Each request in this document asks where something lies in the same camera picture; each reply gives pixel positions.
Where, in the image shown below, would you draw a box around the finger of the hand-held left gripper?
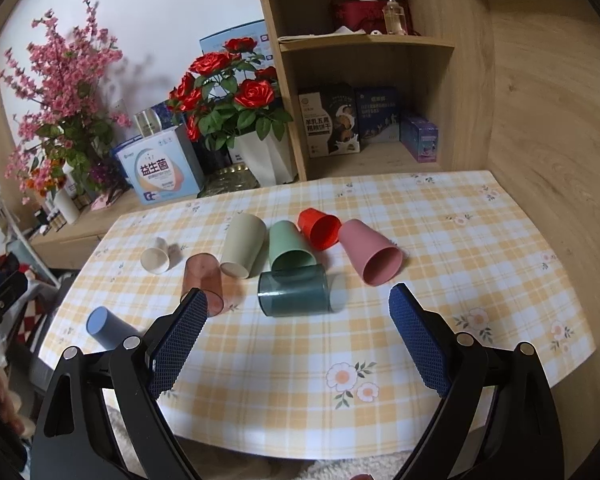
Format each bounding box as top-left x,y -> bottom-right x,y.
0,270 -> 28,341

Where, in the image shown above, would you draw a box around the dark teal transparent cup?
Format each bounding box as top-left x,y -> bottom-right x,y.
257,263 -> 329,319

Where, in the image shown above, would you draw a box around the red artificial rose bouquet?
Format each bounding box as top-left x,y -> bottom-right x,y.
167,37 -> 295,152

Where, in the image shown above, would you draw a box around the beige cup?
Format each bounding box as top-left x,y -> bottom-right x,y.
219,213 -> 267,279

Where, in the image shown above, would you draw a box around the large blue and white box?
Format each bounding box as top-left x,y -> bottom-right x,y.
199,19 -> 276,76

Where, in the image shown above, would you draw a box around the yellow plaid floral tablecloth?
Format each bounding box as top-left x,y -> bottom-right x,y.
39,170 -> 597,461

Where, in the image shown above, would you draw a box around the purple box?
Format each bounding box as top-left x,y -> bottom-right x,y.
400,114 -> 441,163

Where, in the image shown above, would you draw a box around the blue cup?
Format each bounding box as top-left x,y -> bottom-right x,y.
86,306 -> 140,352

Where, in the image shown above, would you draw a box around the green cup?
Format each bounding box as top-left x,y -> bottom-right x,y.
267,220 -> 317,273

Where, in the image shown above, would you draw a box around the small white cup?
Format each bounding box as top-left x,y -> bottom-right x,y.
140,237 -> 172,275

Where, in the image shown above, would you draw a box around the brown transparent cup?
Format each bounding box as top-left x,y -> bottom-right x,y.
181,254 -> 226,317

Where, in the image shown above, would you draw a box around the navy blue box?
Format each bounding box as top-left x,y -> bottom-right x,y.
355,86 -> 402,143

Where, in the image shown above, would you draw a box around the pink cup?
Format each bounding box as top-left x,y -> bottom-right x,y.
337,218 -> 404,287

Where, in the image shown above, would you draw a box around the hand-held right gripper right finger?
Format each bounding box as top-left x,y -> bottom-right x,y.
387,282 -> 573,480

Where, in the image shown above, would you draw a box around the red cup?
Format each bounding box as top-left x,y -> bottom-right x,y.
297,208 -> 342,251

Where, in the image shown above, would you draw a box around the clear glass jar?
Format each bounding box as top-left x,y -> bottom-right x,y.
134,109 -> 162,137

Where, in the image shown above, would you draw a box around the golden glass dish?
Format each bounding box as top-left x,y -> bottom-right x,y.
197,162 -> 261,198

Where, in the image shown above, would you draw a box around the wooden shelf unit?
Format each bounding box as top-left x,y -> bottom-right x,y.
250,0 -> 496,182

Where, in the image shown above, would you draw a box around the red basket with handle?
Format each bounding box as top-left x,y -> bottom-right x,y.
328,0 -> 411,36

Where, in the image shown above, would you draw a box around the dark biscuit box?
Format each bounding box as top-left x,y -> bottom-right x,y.
298,83 -> 361,159

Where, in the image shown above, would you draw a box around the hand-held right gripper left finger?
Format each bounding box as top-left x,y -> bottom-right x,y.
30,287 -> 209,480

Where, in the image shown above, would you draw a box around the blue and white carton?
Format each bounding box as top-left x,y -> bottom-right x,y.
111,125 -> 204,206

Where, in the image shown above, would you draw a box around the pink artificial blossom branches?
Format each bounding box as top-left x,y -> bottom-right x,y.
0,0 -> 133,206

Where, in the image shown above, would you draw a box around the dark blue patterned box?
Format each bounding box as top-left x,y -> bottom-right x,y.
150,101 -> 187,131

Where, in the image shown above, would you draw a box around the clear perfume bottle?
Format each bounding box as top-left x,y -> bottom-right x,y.
382,0 -> 409,36

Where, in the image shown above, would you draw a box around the white faceted vase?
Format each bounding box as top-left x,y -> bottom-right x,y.
232,132 -> 297,187

